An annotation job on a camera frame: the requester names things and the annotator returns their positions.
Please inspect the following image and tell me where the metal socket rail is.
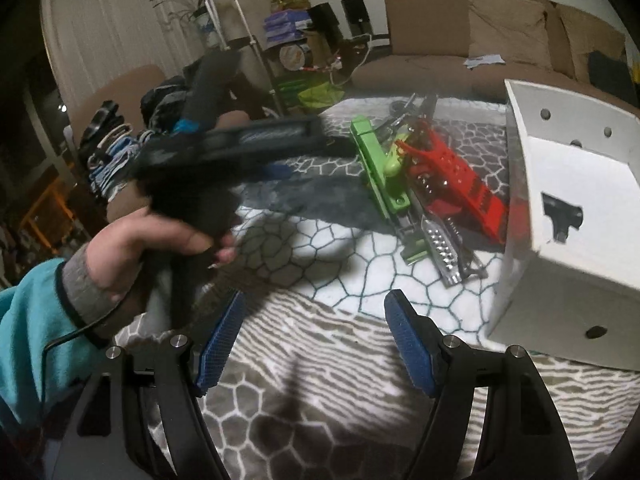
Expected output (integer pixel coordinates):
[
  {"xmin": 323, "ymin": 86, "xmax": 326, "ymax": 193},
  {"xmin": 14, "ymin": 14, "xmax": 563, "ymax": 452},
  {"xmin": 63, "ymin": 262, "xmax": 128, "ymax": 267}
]
[{"xmin": 422, "ymin": 215, "xmax": 466, "ymax": 288}]

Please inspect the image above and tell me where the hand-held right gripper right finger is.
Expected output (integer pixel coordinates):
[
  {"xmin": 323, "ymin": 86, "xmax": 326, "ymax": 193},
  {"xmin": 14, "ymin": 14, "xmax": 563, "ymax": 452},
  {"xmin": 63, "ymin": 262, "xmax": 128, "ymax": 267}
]
[{"xmin": 384, "ymin": 289, "xmax": 596, "ymax": 480}]

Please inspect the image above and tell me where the red plastic bit holder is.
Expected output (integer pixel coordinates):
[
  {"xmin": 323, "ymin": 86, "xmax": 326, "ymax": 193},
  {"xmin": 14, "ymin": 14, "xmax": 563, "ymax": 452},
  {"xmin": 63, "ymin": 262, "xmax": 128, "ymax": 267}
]
[{"xmin": 395, "ymin": 127, "xmax": 511, "ymax": 246}]

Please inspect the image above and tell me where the light brown sofa cushion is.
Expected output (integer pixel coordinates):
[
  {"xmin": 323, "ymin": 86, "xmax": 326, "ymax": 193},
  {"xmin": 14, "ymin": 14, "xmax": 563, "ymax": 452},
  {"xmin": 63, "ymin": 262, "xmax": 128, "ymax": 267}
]
[
  {"xmin": 557, "ymin": 5, "xmax": 626, "ymax": 81},
  {"xmin": 467, "ymin": 0, "xmax": 553, "ymax": 71}
]

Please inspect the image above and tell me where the black speaker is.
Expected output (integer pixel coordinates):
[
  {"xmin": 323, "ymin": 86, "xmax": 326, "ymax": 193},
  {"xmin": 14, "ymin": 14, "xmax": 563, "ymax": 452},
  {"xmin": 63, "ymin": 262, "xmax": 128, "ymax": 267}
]
[
  {"xmin": 307, "ymin": 2, "xmax": 341, "ymax": 41},
  {"xmin": 341, "ymin": 0, "xmax": 373, "ymax": 36}
]

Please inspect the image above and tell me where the white curtain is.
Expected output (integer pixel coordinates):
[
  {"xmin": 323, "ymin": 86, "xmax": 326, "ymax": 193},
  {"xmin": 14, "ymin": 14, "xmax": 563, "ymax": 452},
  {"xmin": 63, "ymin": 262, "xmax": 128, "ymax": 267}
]
[{"xmin": 40, "ymin": 0, "xmax": 276, "ymax": 111}]

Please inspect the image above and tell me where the round white disc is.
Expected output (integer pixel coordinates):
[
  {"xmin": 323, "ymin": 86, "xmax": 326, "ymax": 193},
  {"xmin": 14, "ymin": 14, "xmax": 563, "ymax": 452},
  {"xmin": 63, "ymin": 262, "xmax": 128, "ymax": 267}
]
[{"xmin": 280, "ymin": 42, "xmax": 311, "ymax": 71}]

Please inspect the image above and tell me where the dark grey cushion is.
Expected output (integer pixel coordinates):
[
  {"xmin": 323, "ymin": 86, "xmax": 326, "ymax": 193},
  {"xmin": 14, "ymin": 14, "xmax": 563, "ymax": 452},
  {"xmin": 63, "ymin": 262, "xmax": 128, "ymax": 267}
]
[{"xmin": 587, "ymin": 50, "xmax": 628, "ymax": 86}]

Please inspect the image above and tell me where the black T-handle wrench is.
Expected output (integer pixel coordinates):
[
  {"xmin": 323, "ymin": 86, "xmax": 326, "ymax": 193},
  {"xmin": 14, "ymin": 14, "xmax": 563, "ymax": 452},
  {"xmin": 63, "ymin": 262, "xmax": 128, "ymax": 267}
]
[{"xmin": 541, "ymin": 192, "xmax": 585, "ymax": 245}]

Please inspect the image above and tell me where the pile of clothes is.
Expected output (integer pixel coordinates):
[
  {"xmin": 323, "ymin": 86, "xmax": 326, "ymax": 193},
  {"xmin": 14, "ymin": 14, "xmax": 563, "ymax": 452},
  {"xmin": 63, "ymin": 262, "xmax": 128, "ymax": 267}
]
[{"xmin": 87, "ymin": 75, "xmax": 191, "ymax": 201}]

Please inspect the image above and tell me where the black cable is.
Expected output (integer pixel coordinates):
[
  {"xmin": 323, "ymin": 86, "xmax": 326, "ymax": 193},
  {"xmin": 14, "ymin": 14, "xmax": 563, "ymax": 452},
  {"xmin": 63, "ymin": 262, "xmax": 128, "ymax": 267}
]
[{"xmin": 44, "ymin": 305, "xmax": 118, "ymax": 361}]

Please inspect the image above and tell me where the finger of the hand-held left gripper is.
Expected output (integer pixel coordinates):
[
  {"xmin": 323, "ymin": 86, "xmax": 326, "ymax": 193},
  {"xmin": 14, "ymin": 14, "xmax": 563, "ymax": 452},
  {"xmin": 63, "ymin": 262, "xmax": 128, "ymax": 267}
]
[
  {"xmin": 280, "ymin": 114, "xmax": 354, "ymax": 158},
  {"xmin": 240, "ymin": 159, "xmax": 297, "ymax": 182}
]

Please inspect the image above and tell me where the green tipped metal tool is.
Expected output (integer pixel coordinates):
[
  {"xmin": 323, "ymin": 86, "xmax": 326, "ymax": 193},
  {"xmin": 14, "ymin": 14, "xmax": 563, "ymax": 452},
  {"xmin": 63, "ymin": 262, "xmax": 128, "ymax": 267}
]
[{"xmin": 395, "ymin": 210, "xmax": 432, "ymax": 264}]

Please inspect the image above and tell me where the white paper sheet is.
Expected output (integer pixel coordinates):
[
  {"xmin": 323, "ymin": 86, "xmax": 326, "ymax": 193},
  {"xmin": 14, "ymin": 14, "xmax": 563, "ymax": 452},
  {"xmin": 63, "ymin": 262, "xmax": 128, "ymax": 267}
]
[{"xmin": 462, "ymin": 54, "xmax": 506, "ymax": 70}]

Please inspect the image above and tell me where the white box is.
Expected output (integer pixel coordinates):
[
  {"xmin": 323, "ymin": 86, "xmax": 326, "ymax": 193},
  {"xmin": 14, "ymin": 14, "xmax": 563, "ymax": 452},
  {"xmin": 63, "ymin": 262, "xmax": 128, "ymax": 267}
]
[{"xmin": 487, "ymin": 78, "xmax": 640, "ymax": 376}]

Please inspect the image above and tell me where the person's left hand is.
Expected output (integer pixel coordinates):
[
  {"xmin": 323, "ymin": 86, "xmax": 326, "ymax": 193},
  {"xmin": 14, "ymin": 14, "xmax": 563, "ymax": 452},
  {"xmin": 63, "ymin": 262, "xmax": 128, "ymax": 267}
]
[{"xmin": 87, "ymin": 207, "xmax": 241, "ymax": 331}]

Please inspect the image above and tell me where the cluttered storage shelf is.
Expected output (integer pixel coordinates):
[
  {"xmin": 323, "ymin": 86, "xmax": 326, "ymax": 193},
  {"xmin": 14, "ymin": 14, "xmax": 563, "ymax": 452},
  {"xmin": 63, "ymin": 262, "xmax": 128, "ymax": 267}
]
[{"xmin": 255, "ymin": 0, "xmax": 351, "ymax": 111}]

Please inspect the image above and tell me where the brown sofa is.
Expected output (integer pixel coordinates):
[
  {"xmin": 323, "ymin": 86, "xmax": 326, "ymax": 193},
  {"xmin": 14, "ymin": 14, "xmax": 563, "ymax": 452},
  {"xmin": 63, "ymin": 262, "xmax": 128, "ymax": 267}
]
[{"xmin": 350, "ymin": 0, "xmax": 640, "ymax": 106}]

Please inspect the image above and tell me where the stack of blue boxes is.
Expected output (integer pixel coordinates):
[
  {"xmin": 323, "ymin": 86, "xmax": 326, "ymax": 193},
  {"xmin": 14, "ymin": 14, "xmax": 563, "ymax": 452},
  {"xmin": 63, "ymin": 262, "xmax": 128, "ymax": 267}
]
[{"xmin": 265, "ymin": 10, "xmax": 311, "ymax": 41}]

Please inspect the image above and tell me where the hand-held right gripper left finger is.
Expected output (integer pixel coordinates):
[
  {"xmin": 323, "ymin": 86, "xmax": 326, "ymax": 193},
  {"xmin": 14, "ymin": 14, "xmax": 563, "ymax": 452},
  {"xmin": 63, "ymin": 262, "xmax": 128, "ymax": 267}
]
[{"xmin": 50, "ymin": 290, "xmax": 248, "ymax": 480}]

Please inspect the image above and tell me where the white metal stand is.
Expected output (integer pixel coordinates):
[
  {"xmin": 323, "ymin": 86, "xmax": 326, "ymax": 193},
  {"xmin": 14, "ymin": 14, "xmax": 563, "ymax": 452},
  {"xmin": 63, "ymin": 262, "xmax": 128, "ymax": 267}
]
[{"xmin": 187, "ymin": 0, "xmax": 281, "ymax": 111}]

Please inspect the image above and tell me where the potted plant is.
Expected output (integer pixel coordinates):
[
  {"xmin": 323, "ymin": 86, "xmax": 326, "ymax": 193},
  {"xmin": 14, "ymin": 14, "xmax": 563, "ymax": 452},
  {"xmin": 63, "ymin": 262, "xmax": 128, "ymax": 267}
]
[{"xmin": 150, "ymin": 0, "xmax": 216, "ymax": 36}]

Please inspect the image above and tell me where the green plastic bit holder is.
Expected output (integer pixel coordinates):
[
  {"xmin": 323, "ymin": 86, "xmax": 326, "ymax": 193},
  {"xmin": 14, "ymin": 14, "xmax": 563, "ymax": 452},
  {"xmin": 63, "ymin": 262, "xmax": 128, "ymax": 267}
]
[{"xmin": 350, "ymin": 116, "xmax": 412, "ymax": 221}]

